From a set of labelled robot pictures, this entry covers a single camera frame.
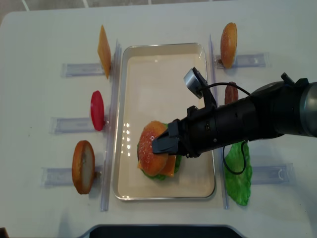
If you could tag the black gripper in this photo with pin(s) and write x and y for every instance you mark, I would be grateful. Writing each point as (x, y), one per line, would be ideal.
(191, 136)

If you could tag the sesame bun top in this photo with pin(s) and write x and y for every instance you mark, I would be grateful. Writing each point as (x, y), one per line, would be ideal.
(150, 132)

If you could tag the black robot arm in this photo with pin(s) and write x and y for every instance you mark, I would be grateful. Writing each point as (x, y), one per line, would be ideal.
(276, 109)

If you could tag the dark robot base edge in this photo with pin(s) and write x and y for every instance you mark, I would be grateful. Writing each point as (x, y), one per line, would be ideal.
(162, 231)

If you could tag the lettuce leaf in burger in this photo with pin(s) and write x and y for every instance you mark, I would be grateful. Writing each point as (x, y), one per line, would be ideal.
(179, 158)

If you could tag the cheese slice on burger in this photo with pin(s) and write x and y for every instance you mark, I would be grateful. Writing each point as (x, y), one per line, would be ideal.
(171, 166)

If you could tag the brown meat patty standing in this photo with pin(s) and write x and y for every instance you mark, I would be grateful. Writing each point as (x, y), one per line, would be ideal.
(231, 94)

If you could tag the standing tomato slice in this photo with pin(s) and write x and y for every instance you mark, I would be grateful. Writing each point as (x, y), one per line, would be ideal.
(97, 111)

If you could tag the green lettuce leaf standing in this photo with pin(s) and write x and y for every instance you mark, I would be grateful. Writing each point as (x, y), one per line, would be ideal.
(238, 173)

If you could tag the standing cheese slice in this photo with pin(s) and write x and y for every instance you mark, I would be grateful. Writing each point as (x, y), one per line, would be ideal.
(104, 52)

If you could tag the clear holder for tomato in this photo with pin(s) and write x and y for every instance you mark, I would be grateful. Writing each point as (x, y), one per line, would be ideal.
(71, 125)

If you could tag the clear holder for lettuce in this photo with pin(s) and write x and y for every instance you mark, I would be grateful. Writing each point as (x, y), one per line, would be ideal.
(274, 174)

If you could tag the clear holder for cheese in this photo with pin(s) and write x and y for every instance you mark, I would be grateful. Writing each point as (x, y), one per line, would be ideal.
(82, 69)

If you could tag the white metal tray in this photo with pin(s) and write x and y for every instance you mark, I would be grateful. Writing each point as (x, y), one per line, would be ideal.
(152, 87)

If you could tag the standing bun slice left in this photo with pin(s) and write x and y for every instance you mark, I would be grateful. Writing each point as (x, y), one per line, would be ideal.
(83, 167)

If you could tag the clear holder for buns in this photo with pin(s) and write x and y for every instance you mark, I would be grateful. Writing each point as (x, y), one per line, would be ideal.
(251, 60)

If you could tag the far bun slice on right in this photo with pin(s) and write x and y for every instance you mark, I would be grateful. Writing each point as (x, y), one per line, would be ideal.
(228, 45)

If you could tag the clear holder for left bun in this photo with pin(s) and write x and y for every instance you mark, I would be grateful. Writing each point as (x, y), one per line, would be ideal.
(63, 177)

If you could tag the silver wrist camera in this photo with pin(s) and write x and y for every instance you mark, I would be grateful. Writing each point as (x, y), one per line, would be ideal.
(195, 82)

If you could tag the clear left rail strip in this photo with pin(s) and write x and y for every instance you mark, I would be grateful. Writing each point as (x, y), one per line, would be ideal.
(111, 132)

